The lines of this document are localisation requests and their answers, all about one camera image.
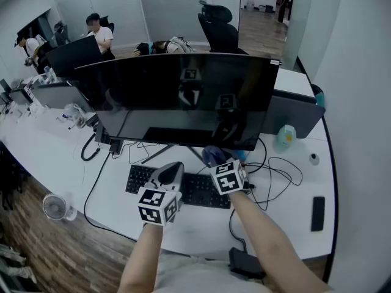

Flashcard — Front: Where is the long black power cable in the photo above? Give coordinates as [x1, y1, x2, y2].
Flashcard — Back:
[83, 153, 137, 243]

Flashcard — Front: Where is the black pouch cable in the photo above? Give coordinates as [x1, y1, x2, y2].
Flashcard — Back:
[228, 208, 248, 253]

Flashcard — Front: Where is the black bag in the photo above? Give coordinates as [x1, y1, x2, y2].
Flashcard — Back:
[0, 145, 24, 210]

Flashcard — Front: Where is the black office chair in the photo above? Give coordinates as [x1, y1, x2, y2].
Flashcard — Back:
[99, 15, 115, 35]
[197, 0, 249, 55]

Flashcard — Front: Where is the person's left forearm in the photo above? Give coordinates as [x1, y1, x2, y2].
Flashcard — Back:
[117, 223, 166, 293]

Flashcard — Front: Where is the small white desk fan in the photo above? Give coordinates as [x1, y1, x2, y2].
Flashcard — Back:
[42, 193, 78, 222]

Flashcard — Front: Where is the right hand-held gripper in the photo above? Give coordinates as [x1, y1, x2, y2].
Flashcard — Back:
[209, 159, 249, 197]

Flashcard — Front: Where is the pale green bottle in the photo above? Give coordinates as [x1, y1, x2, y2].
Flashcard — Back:
[276, 124, 297, 154]

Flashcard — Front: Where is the black monitor with white sticker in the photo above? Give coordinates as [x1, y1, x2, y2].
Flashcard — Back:
[75, 52, 281, 165]

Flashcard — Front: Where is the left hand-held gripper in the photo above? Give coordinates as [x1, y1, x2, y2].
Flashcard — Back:
[137, 161, 186, 228]

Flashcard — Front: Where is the black desktop box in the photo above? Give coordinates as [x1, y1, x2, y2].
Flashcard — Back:
[93, 121, 111, 145]

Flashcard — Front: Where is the black coiled cable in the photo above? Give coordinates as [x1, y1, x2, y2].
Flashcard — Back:
[81, 132, 101, 162]

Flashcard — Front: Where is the grey bag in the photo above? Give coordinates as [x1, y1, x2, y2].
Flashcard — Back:
[0, 244, 37, 285]

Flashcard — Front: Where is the dark grey-blue cloth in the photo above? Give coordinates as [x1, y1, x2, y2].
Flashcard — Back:
[201, 145, 227, 168]

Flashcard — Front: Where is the thin black cable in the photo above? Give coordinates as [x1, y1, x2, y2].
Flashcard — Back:
[111, 140, 159, 166]
[246, 156, 304, 212]

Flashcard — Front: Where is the black waist pouch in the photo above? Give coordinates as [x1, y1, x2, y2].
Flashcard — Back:
[228, 247, 267, 280]

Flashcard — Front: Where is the person's light shirt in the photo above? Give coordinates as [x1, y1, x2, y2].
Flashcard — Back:
[154, 253, 272, 293]

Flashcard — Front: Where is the black bin with teal bag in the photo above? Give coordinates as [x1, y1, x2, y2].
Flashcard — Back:
[310, 84, 326, 108]

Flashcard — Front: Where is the black smartphone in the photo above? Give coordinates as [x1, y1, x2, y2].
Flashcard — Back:
[310, 196, 326, 232]

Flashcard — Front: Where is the clear water bottle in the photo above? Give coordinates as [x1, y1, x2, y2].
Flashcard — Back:
[62, 103, 87, 129]

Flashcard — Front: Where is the black power adapter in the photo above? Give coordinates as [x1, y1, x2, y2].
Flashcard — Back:
[109, 138, 123, 156]

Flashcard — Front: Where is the person's right forearm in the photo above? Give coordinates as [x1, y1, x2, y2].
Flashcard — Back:
[228, 190, 333, 293]

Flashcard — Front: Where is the black keyboard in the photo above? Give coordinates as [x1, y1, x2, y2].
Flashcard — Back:
[125, 164, 232, 209]

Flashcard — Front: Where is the thick black cable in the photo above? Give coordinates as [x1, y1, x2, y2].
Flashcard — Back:
[244, 137, 268, 175]

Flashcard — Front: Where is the grey desk divider panel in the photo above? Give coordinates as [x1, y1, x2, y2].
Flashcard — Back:
[261, 95, 326, 139]
[9, 89, 34, 106]

